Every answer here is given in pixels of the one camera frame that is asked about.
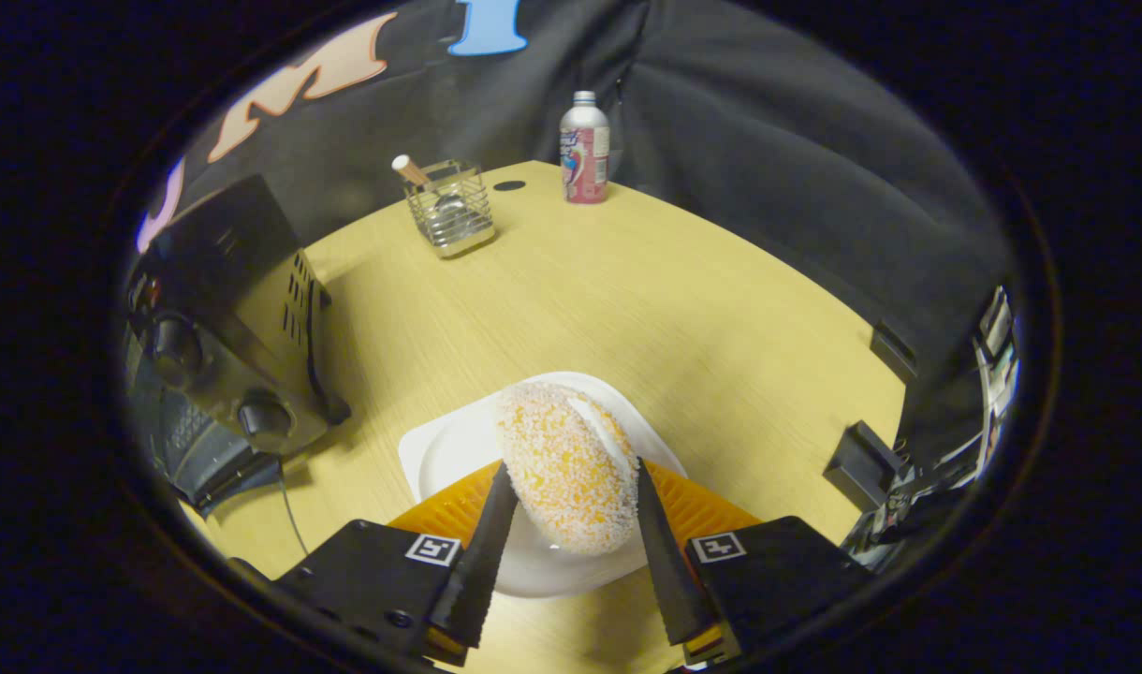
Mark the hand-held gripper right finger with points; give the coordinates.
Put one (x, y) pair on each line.
(665, 562)

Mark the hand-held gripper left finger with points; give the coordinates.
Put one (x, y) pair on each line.
(482, 562)

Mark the sugar-coated bread bun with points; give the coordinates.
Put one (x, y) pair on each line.
(562, 468)

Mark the black toaster oven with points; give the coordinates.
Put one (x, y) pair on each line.
(225, 309)

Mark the white square plate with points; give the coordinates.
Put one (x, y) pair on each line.
(459, 449)

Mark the black box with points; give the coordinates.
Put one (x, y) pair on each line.
(894, 351)
(861, 463)

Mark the pink and silver drink bottle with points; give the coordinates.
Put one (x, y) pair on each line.
(585, 150)

